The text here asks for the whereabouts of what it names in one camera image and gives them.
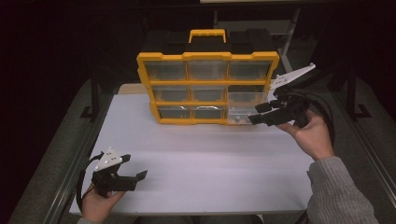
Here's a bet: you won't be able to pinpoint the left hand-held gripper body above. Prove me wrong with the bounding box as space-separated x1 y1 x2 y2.
91 147 138 198

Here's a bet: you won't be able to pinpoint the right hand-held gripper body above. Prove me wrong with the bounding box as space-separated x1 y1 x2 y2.
265 63 317 129

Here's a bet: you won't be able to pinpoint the clear plastic drawer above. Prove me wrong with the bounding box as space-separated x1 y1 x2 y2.
226 105 266 126

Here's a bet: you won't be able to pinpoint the yellow black organizer case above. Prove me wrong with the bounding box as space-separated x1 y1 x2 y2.
135 28 280 126

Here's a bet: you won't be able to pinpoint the person's left hand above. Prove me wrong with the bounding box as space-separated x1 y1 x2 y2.
81 186 127 224

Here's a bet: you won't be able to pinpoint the person's right hand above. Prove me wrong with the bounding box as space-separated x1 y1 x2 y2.
276 109 336 161

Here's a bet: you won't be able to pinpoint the black metal stand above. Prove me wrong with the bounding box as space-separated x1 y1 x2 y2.
79 68 101 119
345 62 373 120

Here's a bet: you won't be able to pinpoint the tan wooden board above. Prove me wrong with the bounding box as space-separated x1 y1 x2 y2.
118 82 149 95

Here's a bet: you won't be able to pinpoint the light metal stand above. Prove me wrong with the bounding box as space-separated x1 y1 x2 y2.
213 8 303 73

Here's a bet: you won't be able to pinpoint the grid of clear drawers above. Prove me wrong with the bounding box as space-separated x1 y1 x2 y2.
144 60 273 120

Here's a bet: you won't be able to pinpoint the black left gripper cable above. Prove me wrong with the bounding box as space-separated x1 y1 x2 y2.
76 151 106 214

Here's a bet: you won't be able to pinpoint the aluminium table rail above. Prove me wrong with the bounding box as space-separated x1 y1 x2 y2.
43 92 115 224
330 90 396 200

